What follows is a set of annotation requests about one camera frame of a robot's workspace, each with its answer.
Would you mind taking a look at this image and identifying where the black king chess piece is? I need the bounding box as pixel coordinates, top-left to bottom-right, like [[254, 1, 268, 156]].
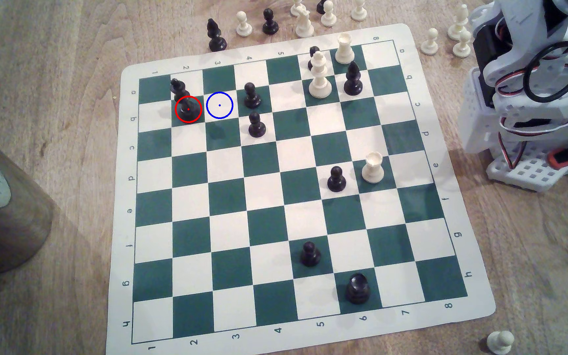
[[171, 78, 202, 123]]

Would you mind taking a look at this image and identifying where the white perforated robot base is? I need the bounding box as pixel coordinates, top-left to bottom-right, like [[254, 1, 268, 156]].
[[486, 140, 568, 193]]

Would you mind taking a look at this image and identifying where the green and white chess mat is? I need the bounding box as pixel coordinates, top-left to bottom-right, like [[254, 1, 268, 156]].
[[106, 23, 497, 355]]

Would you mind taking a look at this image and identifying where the white rook chess piece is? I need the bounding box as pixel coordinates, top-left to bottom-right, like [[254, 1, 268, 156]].
[[362, 151, 385, 184], [335, 33, 356, 65]]

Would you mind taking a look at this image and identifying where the white king chess piece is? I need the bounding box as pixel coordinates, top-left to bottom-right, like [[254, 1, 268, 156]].
[[309, 51, 333, 99]]

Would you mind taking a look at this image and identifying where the black bishop chess piece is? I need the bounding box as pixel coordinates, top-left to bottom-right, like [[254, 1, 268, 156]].
[[343, 61, 364, 96], [206, 18, 228, 52]]

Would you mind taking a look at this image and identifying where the black rook chess piece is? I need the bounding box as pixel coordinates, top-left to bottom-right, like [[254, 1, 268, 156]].
[[345, 272, 371, 305]]

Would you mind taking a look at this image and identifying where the white knight chess piece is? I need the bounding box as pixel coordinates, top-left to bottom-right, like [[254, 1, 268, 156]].
[[295, 8, 315, 38]]

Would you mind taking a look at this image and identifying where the white bishop chess piece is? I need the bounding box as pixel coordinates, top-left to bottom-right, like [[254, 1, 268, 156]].
[[448, 4, 469, 41]]

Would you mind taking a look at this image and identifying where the brown chess bag with logo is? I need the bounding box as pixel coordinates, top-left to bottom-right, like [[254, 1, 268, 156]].
[[0, 122, 55, 275]]

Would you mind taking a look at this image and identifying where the black cable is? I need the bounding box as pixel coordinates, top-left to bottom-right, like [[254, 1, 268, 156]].
[[523, 25, 568, 104]]

